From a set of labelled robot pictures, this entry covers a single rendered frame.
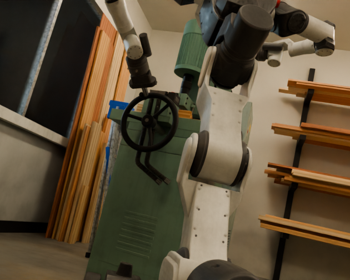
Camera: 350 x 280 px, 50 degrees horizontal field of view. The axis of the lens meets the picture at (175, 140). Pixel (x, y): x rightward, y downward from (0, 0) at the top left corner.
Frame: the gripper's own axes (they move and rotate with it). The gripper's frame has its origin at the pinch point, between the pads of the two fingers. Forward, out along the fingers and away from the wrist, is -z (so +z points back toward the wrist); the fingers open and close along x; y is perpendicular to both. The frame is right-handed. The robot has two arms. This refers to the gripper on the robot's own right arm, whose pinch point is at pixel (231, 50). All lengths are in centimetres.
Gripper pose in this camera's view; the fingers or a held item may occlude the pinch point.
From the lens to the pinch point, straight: 204.0
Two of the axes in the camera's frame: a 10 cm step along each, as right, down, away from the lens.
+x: -3.9, 4.3, -8.1
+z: 9.2, 1.5, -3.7
